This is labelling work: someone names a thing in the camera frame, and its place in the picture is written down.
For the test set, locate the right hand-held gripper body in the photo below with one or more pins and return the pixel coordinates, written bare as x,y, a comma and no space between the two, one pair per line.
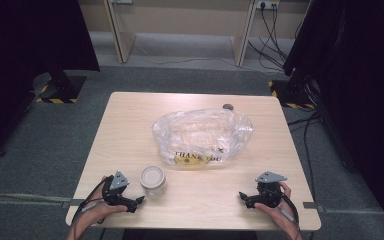
269,195

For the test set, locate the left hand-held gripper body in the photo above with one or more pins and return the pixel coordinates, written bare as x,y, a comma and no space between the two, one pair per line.
113,195

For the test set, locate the person's right hand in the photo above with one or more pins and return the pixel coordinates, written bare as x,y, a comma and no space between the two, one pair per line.
280,213

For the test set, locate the person's left hand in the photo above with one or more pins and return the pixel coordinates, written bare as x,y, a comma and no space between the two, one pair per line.
98,213

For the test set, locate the clear jar with white lid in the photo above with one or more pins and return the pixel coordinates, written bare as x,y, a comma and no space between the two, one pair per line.
152,178

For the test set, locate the clear plastic bag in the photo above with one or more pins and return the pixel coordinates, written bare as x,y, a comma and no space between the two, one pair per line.
200,133

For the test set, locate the grey round table grommet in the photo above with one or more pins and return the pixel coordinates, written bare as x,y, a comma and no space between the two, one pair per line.
228,106

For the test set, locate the black stand base striped tape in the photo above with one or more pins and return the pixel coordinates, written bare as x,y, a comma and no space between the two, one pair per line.
288,95
68,88

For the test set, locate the black curtain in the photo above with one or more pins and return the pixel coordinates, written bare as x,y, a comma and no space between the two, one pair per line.
20,50
363,83

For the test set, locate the beige wooden desk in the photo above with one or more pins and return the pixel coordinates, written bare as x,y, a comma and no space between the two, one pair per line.
244,40

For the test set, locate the white wall power outlet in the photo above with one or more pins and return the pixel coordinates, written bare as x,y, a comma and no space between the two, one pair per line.
267,4

